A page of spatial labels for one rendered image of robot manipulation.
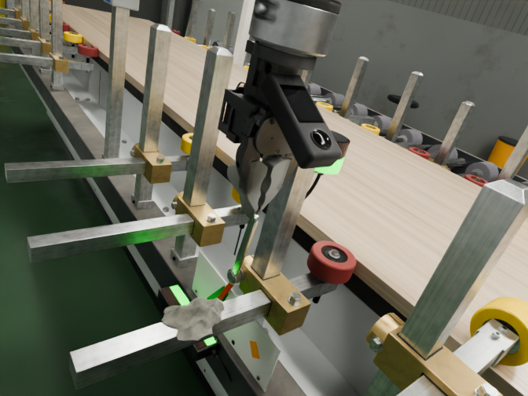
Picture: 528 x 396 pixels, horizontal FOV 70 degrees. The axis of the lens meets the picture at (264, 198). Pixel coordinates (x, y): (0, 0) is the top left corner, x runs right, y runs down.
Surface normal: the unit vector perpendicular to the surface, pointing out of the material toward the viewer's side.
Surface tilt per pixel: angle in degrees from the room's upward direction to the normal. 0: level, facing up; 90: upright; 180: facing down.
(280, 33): 90
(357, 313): 90
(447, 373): 0
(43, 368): 0
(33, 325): 0
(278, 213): 90
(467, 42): 90
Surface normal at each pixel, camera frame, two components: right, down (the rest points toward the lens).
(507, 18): -0.37, 0.35
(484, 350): 0.24, -0.86
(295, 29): -0.01, 0.46
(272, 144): 0.58, 0.50
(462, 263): -0.78, 0.11
